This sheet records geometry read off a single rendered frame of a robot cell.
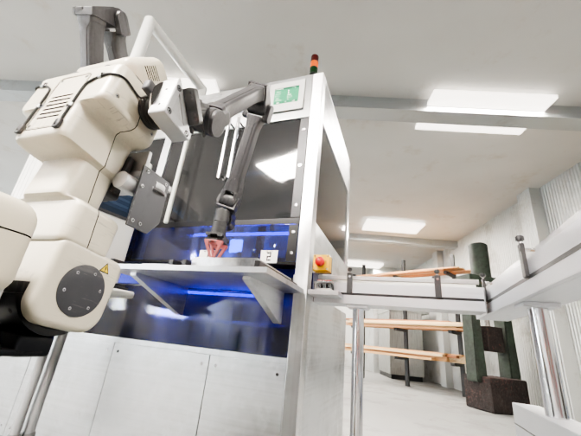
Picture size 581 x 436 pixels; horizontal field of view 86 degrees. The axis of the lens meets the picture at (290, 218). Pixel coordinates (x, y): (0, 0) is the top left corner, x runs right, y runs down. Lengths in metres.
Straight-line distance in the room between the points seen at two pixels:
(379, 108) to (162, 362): 3.12
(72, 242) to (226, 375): 0.93
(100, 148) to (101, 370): 1.28
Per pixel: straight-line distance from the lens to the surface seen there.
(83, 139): 0.84
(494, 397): 5.74
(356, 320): 1.45
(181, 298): 1.60
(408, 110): 3.80
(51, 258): 0.75
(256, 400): 1.43
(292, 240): 1.44
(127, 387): 1.79
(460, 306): 1.43
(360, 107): 3.70
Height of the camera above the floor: 0.67
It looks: 21 degrees up
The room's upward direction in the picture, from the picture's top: 6 degrees clockwise
